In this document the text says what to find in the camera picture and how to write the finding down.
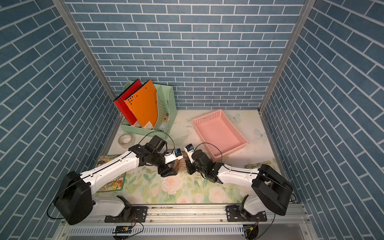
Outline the aluminium frame rail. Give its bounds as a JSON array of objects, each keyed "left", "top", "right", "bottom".
[{"left": 61, "top": 203, "right": 310, "bottom": 226}]

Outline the white perforated cable duct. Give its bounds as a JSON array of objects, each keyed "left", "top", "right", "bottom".
[{"left": 69, "top": 224, "right": 244, "bottom": 237}]

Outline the green plastic file rack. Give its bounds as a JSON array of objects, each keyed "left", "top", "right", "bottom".
[{"left": 114, "top": 79, "right": 177, "bottom": 135}]

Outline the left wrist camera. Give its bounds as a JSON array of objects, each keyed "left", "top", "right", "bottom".
[{"left": 165, "top": 149, "right": 184, "bottom": 164}]

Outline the orange file folder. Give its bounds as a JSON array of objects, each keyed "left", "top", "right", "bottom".
[{"left": 124, "top": 80, "right": 158, "bottom": 130}]

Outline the aluminium corner post left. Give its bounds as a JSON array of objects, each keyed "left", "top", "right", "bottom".
[{"left": 52, "top": 0, "right": 116, "bottom": 101}]

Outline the pink plastic basket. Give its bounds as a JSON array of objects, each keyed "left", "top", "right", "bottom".
[{"left": 193, "top": 110, "right": 248, "bottom": 162}]

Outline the aluminium corner post right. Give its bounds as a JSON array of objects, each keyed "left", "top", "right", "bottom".
[{"left": 259, "top": 0, "right": 316, "bottom": 114}]

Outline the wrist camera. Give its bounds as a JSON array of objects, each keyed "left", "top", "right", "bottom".
[
  {"left": 165, "top": 149, "right": 184, "bottom": 164},
  {"left": 185, "top": 144, "right": 195, "bottom": 164}
]

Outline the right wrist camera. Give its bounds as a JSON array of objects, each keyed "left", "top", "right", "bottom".
[{"left": 185, "top": 144, "right": 195, "bottom": 164}]

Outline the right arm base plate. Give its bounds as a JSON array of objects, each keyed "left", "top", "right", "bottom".
[{"left": 225, "top": 205, "right": 268, "bottom": 222}]

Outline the brown striped dishcloth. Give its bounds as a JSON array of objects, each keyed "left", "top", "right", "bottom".
[{"left": 173, "top": 158, "right": 190, "bottom": 173}]

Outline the left picture book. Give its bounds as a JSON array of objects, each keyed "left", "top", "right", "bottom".
[{"left": 95, "top": 155, "right": 126, "bottom": 193}]

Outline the right picture book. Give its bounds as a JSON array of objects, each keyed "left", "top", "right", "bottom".
[{"left": 244, "top": 161, "right": 272, "bottom": 169}]

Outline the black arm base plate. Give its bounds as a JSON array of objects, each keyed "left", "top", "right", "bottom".
[{"left": 105, "top": 206, "right": 149, "bottom": 223}]

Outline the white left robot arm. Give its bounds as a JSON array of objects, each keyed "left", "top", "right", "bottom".
[{"left": 53, "top": 136, "right": 183, "bottom": 225}]

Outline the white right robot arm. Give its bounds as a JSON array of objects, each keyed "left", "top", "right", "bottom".
[{"left": 186, "top": 149, "right": 293, "bottom": 220}]

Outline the red file folder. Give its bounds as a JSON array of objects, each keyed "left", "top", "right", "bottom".
[{"left": 113, "top": 78, "right": 143, "bottom": 126}]

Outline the aluminium corner post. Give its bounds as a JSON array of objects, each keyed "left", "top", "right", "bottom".
[
  {"left": 259, "top": 0, "right": 316, "bottom": 114},
  {"left": 52, "top": 0, "right": 116, "bottom": 101}
]

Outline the clear packing tape roll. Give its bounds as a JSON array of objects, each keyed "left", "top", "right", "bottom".
[{"left": 118, "top": 133, "right": 135, "bottom": 149}]

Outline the small black controller box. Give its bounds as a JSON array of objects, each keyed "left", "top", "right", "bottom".
[{"left": 113, "top": 226, "right": 133, "bottom": 235}]

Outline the picture book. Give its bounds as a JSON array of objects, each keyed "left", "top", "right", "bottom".
[
  {"left": 244, "top": 161, "right": 272, "bottom": 169},
  {"left": 95, "top": 155, "right": 126, "bottom": 193}
]

